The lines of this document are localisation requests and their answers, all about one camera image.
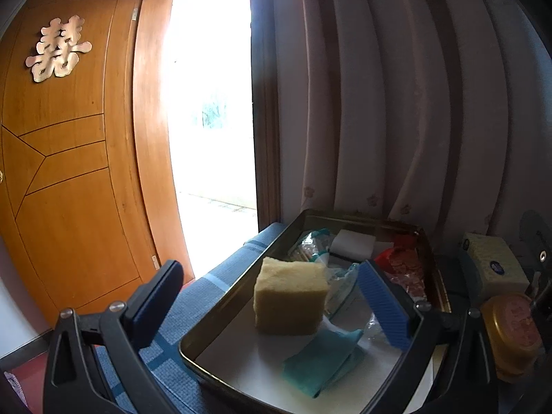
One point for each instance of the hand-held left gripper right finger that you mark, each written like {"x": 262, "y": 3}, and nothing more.
{"x": 384, "y": 306}

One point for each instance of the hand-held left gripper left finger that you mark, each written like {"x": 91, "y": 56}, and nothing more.
{"x": 153, "y": 306}

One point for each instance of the clear plastic packet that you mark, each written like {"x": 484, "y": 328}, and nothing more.
{"x": 375, "y": 327}

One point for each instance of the white sponge block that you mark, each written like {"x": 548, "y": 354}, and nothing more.
{"x": 353, "y": 243}

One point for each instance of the teal cloth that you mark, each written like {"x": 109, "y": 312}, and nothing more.
{"x": 319, "y": 362}

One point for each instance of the gold metal tin box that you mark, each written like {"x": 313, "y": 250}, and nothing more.
{"x": 224, "y": 366}

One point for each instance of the yellow sponge block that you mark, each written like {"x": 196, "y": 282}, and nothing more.
{"x": 289, "y": 297}

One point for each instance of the clear packet with swabs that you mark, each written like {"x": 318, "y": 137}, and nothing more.
{"x": 306, "y": 246}

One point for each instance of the yellow dotted tissue box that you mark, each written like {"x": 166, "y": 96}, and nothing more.
{"x": 491, "y": 258}

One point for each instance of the blue plaid blanket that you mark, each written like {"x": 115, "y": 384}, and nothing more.
{"x": 202, "y": 293}

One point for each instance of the gold round container pink lid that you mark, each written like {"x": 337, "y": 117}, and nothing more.
{"x": 513, "y": 327}

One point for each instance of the wooden door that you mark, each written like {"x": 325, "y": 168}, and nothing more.
{"x": 77, "y": 181}

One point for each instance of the pale floral curtain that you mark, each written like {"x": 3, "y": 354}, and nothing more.
{"x": 388, "y": 95}

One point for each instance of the pale paper-cut door decoration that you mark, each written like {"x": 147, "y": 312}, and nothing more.
{"x": 56, "y": 51}

